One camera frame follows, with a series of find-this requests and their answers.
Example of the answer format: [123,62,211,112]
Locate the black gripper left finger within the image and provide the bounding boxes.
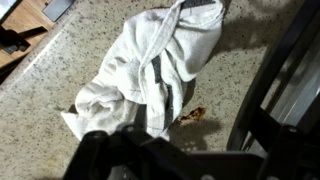
[63,130,141,180]

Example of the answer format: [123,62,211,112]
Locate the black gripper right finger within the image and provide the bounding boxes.
[257,126,320,180]

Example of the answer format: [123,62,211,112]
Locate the white crumpled towel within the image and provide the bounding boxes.
[61,0,225,140]

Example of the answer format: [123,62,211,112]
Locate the brown food stain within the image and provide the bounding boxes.
[180,107,206,121]

